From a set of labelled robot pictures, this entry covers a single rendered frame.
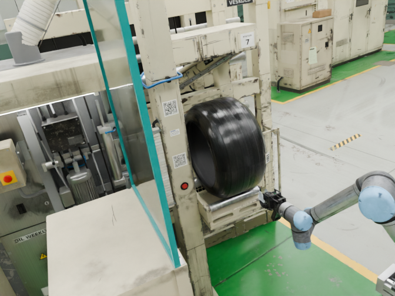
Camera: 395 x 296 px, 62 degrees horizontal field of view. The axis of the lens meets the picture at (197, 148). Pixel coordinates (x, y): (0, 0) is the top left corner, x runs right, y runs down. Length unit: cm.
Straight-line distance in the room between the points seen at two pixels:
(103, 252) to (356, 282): 199
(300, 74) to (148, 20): 504
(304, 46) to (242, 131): 474
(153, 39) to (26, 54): 59
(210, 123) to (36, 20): 92
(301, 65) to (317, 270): 428
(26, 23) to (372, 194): 158
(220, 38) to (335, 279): 187
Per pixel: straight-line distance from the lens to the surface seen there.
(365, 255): 294
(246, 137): 165
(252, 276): 270
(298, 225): 148
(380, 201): 131
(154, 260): 109
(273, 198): 162
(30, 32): 173
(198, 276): 221
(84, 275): 113
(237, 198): 190
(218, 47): 194
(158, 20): 152
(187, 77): 203
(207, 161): 212
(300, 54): 625
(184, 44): 185
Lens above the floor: 201
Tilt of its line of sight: 26 degrees down
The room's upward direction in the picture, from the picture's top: 9 degrees counter-clockwise
